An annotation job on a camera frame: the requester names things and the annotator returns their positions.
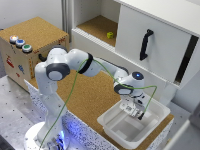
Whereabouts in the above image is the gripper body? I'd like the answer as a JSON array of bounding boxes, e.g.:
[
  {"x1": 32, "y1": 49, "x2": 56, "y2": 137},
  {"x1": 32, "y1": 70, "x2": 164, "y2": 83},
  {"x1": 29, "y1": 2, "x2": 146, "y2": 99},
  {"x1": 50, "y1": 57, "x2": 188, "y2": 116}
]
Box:
[{"x1": 119, "y1": 94, "x2": 148, "y2": 121}]

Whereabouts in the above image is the yellow block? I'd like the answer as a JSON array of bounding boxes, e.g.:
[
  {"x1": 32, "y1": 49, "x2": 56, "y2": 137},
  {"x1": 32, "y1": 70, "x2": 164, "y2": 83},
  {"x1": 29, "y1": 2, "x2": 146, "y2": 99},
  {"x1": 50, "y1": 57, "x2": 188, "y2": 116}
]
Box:
[{"x1": 106, "y1": 31, "x2": 114, "y2": 39}]

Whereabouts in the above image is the white plastic box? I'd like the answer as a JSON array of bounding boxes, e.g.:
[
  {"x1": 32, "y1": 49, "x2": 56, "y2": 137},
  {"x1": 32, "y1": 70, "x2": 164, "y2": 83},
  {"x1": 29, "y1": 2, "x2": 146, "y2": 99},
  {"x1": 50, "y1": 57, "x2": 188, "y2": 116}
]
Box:
[{"x1": 96, "y1": 98, "x2": 172, "y2": 150}]

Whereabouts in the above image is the white sliding door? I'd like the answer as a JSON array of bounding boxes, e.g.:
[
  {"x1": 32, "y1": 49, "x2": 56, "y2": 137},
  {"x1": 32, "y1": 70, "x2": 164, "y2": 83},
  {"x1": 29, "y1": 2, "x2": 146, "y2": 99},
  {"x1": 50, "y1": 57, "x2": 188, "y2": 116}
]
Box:
[{"x1": 114, "y1": 3, "x2": 200, "y2": 84}]

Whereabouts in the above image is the white cabinet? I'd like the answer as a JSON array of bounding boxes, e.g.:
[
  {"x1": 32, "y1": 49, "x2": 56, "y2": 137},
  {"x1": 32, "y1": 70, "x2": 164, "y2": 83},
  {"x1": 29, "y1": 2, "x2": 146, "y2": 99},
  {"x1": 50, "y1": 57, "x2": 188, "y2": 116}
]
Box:
[{"x1": 70, "y1": 0, "x2": 200, "y2": 107}]

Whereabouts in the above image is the green button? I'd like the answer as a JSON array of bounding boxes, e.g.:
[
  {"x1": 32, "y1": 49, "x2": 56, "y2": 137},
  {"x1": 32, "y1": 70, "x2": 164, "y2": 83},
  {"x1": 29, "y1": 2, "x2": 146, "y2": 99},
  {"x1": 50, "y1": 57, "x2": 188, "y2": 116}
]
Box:
[{"x1": 21, "y1": 43, "x2": 33, "y2": 54}]

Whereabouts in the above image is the wooden drawer box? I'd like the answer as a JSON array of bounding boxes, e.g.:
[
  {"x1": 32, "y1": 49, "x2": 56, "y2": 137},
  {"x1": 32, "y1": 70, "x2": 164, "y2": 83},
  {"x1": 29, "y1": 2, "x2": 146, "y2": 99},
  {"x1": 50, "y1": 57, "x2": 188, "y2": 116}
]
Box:
[{"x1": 0, "y1": 16, "x2": 71, "y2": 92}]

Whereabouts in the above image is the blue button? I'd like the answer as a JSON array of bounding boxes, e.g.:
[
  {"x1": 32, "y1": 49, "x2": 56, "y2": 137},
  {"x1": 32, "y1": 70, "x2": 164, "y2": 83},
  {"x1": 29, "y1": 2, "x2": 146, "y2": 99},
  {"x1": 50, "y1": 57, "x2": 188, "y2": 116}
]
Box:
[{"x1": 15, "y1": 38, "x2": 26, "y2": 49}]

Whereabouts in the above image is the red button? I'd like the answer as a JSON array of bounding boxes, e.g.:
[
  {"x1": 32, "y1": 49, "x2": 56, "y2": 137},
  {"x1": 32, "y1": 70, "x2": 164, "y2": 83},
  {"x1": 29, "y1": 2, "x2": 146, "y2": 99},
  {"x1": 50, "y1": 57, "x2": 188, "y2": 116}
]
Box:
[{"x1": 9, "y1": 35, "x2": 20, "y2": 45}]

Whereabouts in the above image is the green cable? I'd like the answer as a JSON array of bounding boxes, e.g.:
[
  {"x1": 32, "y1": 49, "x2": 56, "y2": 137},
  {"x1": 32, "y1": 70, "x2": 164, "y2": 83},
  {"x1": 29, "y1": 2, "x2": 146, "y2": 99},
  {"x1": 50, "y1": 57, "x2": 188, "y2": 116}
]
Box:
[{"x1": 38, "y1": 58, "x2": 158, "y2": 150}]

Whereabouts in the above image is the black door handle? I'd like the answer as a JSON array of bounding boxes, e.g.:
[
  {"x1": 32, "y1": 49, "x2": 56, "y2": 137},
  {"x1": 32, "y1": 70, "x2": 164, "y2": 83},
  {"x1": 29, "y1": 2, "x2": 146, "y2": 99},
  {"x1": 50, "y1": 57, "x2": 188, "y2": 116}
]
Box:
[{"x1": 139, "y1": 28, "x2": 155, "y2": 62}]

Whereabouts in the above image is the black drawer handle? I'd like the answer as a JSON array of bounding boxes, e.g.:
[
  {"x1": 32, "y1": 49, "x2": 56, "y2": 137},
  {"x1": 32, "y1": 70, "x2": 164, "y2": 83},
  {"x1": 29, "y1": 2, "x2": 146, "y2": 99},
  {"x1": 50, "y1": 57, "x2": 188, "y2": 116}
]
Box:
[{"x1": 37, "y1": 53, "x2": 47, "y2": 63}]

